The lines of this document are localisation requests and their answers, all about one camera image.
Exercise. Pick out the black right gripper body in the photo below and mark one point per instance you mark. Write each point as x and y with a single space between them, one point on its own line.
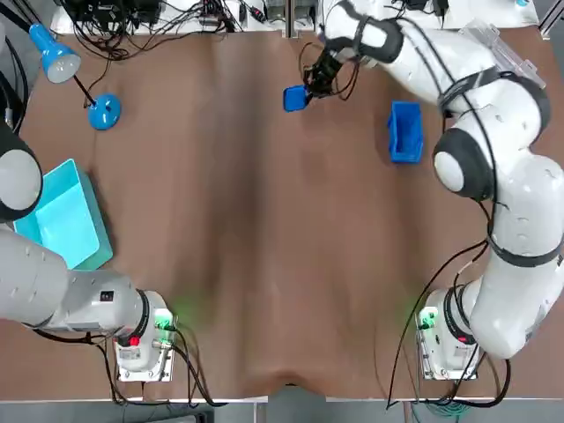
328 64

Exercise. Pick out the small blue parts tray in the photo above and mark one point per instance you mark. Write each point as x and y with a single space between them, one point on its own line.
294 99

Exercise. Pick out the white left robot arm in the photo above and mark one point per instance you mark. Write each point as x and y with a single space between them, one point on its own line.
66 295

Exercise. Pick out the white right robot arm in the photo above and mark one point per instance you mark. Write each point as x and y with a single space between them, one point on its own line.
520 247

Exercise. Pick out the blue storage box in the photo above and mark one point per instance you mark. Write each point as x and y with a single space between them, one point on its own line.
406 132

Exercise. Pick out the teal open plastic box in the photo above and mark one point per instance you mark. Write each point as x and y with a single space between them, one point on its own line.
66 220

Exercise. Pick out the clear plastic organizer case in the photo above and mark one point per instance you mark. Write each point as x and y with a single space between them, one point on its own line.
511 53

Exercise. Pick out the blue desk lamp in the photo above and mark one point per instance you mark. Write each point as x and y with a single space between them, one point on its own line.
55 57

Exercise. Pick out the silver aluminium post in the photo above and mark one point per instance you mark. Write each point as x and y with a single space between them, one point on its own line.
291 17

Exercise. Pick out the aluminium frame profile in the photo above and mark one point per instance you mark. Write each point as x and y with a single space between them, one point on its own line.
22 11
551 15

